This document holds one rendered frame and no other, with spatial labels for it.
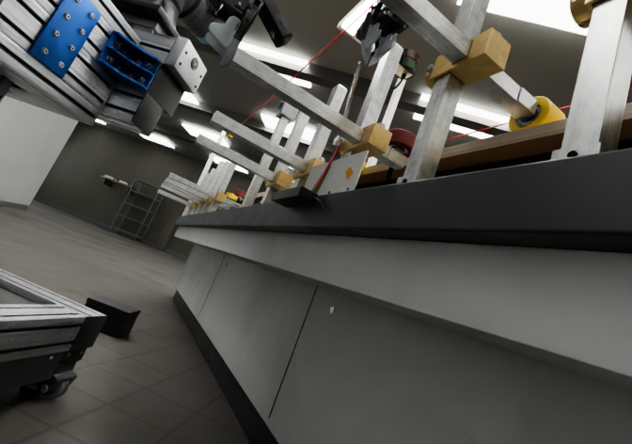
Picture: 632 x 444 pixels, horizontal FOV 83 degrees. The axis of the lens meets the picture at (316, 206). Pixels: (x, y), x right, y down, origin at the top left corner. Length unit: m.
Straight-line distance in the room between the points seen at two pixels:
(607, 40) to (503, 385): 0.47
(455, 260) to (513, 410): 0.25
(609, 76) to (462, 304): 0.29
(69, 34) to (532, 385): 1.07
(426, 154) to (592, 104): 0.24
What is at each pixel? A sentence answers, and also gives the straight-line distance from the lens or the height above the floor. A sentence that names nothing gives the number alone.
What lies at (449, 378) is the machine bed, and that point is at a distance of 0.72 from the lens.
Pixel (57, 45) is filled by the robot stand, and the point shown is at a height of 0.77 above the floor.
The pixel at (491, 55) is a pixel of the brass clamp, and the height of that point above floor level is 0.93.
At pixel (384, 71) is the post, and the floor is 1.04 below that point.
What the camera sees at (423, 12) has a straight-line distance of 0.64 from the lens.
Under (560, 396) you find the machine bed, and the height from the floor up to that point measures 0.48.
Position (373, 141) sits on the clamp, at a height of 0.83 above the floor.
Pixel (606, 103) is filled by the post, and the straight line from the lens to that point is 0.47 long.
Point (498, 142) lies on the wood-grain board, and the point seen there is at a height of 0.88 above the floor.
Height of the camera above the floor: 0.49
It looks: 13 degrees up
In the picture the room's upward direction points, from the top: 21 degrees clockwise
